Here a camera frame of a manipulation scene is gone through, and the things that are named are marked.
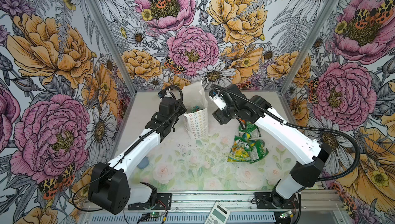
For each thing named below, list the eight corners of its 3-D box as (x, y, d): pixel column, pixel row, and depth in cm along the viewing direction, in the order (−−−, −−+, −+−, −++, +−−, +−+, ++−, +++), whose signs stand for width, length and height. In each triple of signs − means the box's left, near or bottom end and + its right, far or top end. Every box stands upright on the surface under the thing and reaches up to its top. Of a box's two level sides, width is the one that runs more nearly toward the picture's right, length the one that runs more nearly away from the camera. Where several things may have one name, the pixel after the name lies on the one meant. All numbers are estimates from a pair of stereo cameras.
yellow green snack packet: (227, 161, 89) (228, 157, 85) (232, 138, 98) (234, 134, 94) (248, 168, 86) (250, 164, 82) (251, 143, 96) (253, 140, 92)
